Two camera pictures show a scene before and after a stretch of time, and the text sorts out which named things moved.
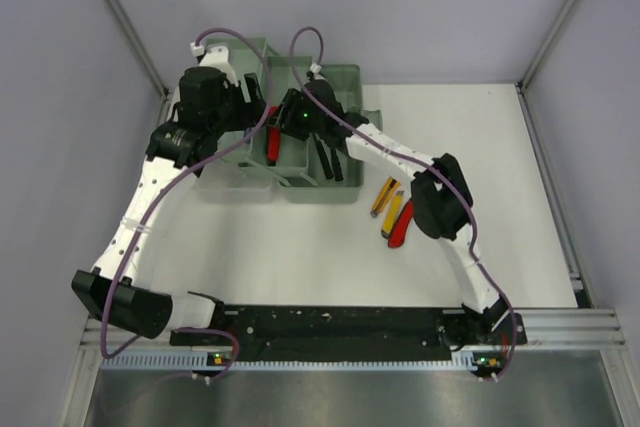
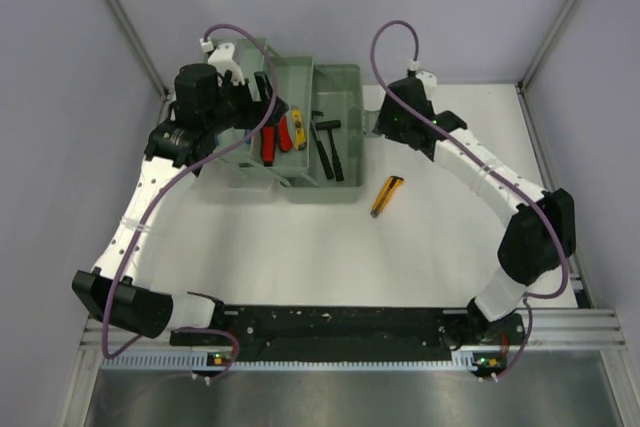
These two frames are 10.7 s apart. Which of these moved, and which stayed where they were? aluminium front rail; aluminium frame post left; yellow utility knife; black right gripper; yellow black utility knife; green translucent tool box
Moved: yellow utility knife; black right gripper
Stayed: aluminium front rail; yellow black utility knife; aluminium frame post left; green translucent tool box
